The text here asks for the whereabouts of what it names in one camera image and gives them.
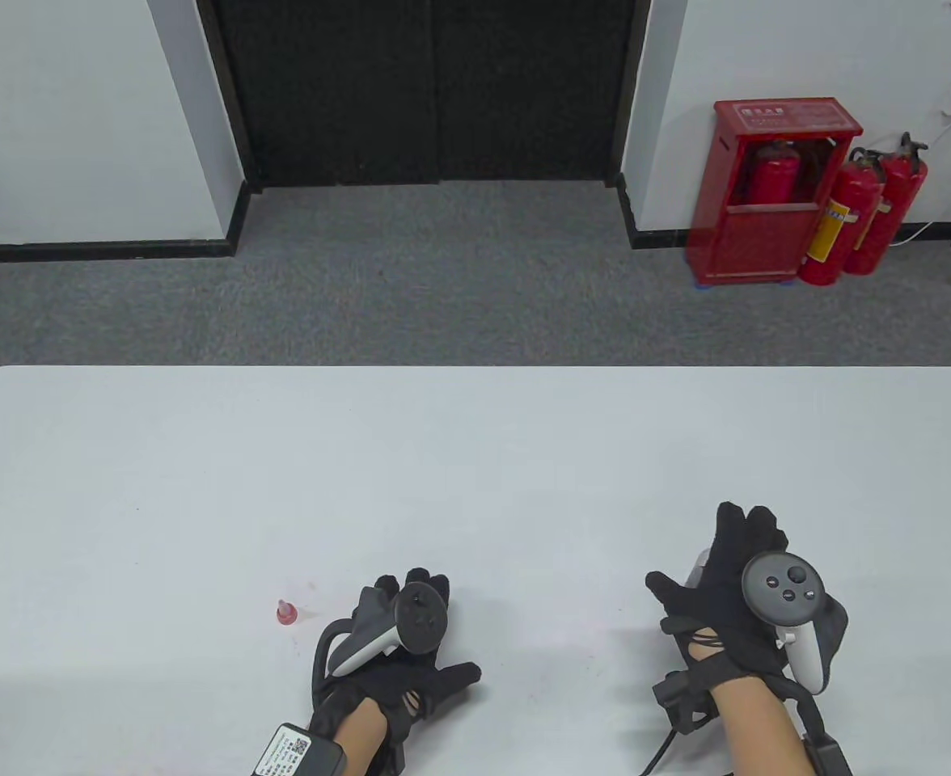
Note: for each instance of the red pointed bottle cap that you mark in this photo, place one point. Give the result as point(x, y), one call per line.
point(286, 614)

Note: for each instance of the red fire extinguisher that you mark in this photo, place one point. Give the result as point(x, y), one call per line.
point(900, 186)
point(771, 182)

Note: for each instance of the red extinguisher with yellow label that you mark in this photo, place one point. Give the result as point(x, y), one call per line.
point(843, 218)

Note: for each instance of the person's right hand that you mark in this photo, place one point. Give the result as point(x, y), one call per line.
point(710, 622)

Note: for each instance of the person's right forearm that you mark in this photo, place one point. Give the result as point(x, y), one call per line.
point(758, 727)

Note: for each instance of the black double door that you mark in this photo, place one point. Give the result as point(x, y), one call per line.
point(427, 89)

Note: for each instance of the black box with white label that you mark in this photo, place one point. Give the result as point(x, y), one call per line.
point(323, 756)

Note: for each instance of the red fire extinguisher cabinet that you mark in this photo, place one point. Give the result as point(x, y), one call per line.
point(758, 242)

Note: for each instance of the grey and black hand controller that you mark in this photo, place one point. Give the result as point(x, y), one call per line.
point(420, 618)
point(783, 586)

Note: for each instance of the person's left hand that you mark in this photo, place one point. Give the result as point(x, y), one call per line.
point(443, 689)

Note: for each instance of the person's left forearm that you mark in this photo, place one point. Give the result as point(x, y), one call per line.
point(358, 740)

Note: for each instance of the clear plastic soy sauce bottle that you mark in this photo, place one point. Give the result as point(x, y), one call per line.
point(697, 570)

